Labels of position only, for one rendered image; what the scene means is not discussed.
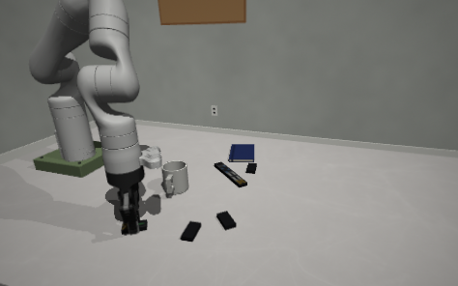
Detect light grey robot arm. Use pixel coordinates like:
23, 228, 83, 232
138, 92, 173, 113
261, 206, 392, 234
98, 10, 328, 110
29, 0, 162, 174

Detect dark blue book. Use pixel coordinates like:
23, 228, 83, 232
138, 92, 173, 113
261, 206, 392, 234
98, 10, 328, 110
229, 144, 254, 162

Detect black domino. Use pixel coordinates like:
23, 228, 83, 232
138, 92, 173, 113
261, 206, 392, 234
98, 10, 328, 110
121, 219, 148, 235
181, 221, 201, 242
216, 211, 237, 230
230, 175, 247, 187
246, 163, 257, 174
215, 162, 229, 173
222, 168, 238, 180

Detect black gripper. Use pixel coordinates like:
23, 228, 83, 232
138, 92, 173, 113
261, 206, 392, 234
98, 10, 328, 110
105, 165, 145, 235

